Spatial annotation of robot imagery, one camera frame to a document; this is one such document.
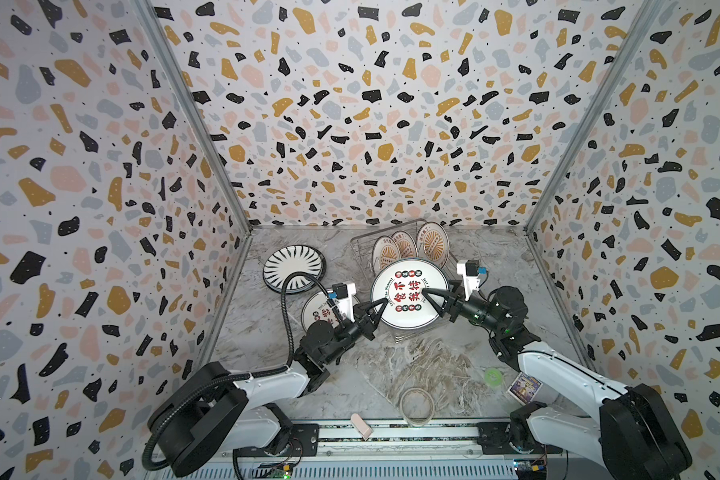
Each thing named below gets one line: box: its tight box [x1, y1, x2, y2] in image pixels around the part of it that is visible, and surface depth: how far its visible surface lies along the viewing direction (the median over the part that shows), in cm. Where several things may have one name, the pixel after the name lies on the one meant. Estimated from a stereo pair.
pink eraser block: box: [350, 412, 374, 441], surface depth 76 cm
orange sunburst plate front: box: [372, 235, 401, 276], surface depth 103 cm
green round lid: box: [484, 368, 503, 388], surface depth 87 cm
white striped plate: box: [262, 244, 327, 294], surface depth 109 cm
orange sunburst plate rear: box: [417, 222, 450, 269], surface depth 108 cm
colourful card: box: [507, 371, 543, 406], surface depth 82 cm
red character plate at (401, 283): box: [370, 258, 449, 330], surface depth 75 cm
